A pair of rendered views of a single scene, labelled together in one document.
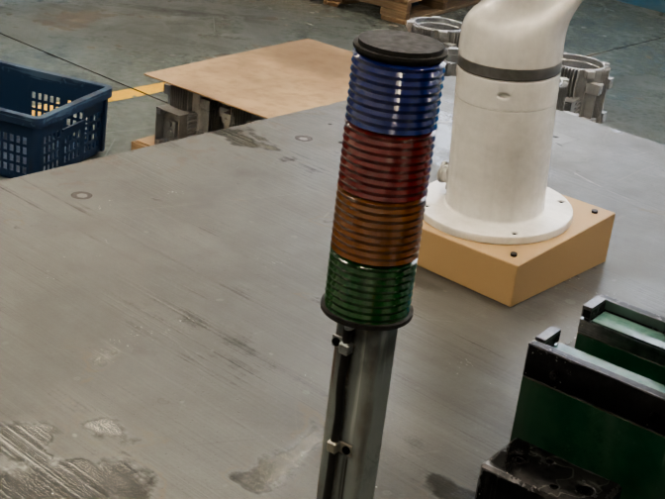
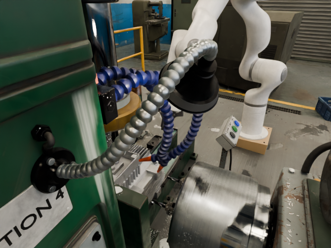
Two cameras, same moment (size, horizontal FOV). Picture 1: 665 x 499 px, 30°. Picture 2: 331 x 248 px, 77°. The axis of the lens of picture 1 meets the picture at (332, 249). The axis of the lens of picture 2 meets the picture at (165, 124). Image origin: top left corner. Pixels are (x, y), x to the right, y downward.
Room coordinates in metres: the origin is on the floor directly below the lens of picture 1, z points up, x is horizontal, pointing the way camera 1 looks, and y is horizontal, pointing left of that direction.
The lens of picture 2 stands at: (0.76, -1.14, 1.55)
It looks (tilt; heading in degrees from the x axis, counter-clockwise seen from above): 31 degrees down; 81
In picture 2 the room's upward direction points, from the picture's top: straight up
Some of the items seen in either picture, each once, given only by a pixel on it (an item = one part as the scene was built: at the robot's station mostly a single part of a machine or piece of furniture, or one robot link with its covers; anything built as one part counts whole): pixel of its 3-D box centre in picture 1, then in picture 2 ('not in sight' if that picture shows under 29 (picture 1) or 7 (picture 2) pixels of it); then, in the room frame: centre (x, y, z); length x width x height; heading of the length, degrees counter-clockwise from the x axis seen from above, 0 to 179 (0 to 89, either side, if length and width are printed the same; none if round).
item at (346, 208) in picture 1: (378, 218); (136, 89); (0.76, -0.03, 1.10); 0.06 x 0.06 x 0.04
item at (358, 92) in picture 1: (395, 88); not in sight; (0.76, -0.03, 1.19); 0.06 x 0.06 x 0.04
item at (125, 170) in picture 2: not in sight; (115, 170); (0.68, -0.67, 1.11); 0.12 x 0.11 x 0.07; 55
